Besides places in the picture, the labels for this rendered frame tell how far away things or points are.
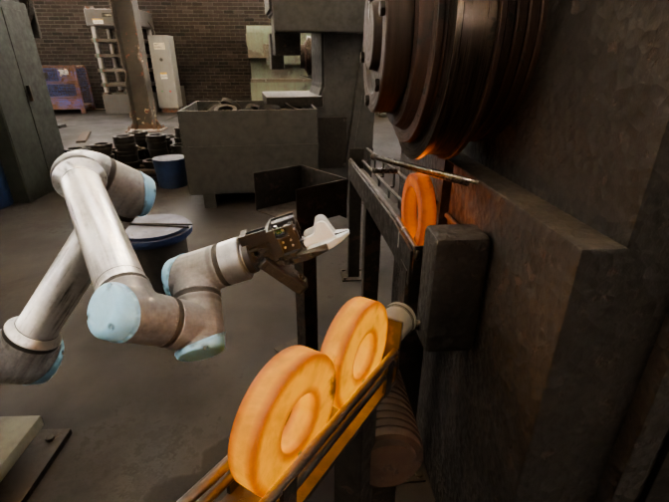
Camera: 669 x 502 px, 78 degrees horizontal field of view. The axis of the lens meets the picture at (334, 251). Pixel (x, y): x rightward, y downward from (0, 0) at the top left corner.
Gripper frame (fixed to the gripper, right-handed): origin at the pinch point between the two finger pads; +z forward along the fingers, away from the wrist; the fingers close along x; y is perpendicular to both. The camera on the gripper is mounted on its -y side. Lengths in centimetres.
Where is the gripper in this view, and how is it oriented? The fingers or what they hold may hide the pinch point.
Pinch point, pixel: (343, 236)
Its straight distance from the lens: 83.8
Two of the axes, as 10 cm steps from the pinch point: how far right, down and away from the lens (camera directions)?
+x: -0.6, -4.3, 9.0
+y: -3.0, -8.5, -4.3
